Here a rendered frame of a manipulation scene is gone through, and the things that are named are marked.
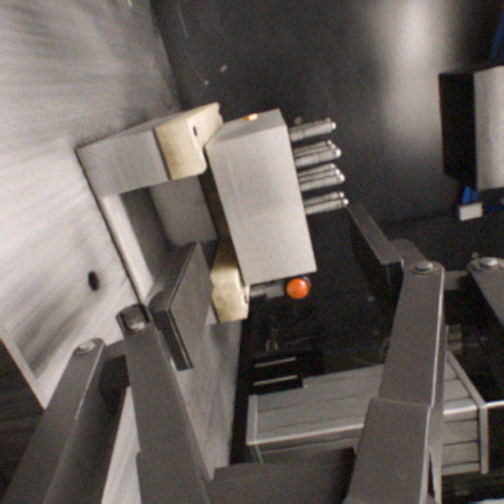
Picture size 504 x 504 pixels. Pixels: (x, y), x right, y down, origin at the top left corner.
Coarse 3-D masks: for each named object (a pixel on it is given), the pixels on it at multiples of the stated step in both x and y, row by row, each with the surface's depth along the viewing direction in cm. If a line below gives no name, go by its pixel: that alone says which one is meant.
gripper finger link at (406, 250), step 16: (400, 240) 17; (400, 256) 16; (416, 256) 15; (448, 272) 14; (464, 272) 14; (448, 288) 13; (464, 288) 13; (448, 304) 13; (464, 304) 13; (480, 304) 13; (448, 320) 13; (464, 320) 13; (480, 320) 13
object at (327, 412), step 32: (480, 192) 54; (256, 352) 57; (288, 352) 50; (320, 352) 49; (448, 352) 44; (256, 384) 47; (288, 384) 45; (320, 384) 44; (352, 384) 43; (448, 384) 40; (256, 416) 42; (288, 416) 41; (320, 416) 40; (352, 416) 40; (448, 416) 37; (480, 416) 37; (256, 448) 40; (288, 448) 40; (320, 448) 40; (448, 448) 39; (480, 448) 39; (0, 480) 43
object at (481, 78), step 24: (456, 72) 30; (480, 72) 27; (456, 96) 33; (480, 96) 27; (456, 120) 33; (480, 120) 28; (456, 144) 34; (480, 144) 29; (456, 168) 35; (480, 168) 29
